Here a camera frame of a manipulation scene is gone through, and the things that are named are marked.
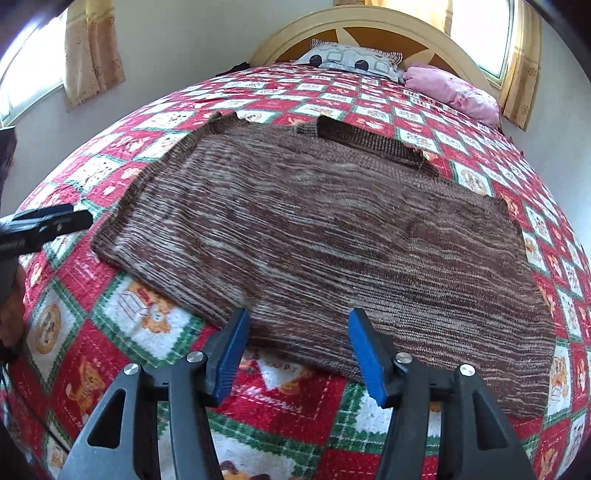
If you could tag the red patchwork teddy bedspread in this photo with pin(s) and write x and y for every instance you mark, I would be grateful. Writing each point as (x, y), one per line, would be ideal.
(282, 420)

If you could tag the person's left hand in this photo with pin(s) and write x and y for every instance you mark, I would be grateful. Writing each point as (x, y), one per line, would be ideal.
(12, 312)

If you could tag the yellow curtain by headboard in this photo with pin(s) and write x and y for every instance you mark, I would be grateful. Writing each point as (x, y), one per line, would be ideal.
(504, 38)

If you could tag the pink pillow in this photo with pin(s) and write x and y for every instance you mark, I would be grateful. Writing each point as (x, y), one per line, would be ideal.
(455, 92)

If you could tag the brown striped knit sweater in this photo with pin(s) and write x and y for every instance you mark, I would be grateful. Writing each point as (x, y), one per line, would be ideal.
(303, 224)

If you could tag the cream wooden headboard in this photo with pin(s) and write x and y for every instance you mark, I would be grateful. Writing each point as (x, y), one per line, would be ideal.
(373, 27)

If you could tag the grey white patterned pillow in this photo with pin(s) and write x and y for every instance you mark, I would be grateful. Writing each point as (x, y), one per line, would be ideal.
(354, 59)

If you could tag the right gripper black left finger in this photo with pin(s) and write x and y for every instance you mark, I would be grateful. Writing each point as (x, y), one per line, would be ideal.
(120, 439)

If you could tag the yellow side window curtain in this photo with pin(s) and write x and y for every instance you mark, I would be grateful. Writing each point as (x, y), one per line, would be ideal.
(92, 60)

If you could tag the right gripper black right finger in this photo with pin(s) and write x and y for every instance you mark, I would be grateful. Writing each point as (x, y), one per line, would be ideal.
(477, 440)

